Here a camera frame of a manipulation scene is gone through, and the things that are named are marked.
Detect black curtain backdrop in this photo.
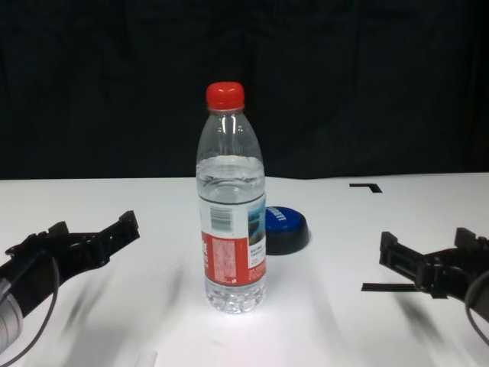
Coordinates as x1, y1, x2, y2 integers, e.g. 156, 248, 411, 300
0, 0, 489, 181

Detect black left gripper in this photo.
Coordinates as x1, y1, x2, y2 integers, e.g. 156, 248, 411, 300
0, 209, 141, 313

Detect black L-shaped tape mark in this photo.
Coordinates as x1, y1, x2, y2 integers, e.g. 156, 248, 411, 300
349, 183, 382, 194

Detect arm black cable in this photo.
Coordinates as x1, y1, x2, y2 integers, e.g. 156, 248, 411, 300
0, 252, 61, 366
463, 270, 489, 342

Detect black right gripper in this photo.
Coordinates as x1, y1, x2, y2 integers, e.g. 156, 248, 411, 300
379, 227, 489, 307

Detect clear water bottle red cap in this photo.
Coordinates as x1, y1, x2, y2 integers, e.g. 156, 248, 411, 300
195, 81, 267, 314

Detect black T-shaped tape mark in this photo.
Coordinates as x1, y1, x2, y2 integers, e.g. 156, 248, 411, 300
361, 282, 449, 300

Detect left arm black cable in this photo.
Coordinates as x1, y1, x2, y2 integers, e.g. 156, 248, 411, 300
0, 252, 61, 366

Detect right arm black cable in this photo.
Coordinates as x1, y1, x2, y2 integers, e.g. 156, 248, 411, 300
463, 270, 489, 342

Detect blue round lid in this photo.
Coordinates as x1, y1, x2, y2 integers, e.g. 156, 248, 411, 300
264, 205, 311, 256

